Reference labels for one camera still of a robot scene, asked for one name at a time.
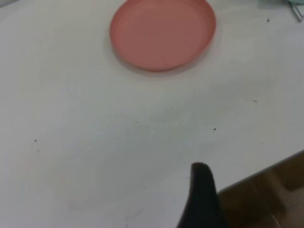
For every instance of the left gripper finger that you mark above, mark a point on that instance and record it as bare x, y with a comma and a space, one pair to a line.
204, 202

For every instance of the pink round plate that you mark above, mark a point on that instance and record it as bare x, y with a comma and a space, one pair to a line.
164, 35

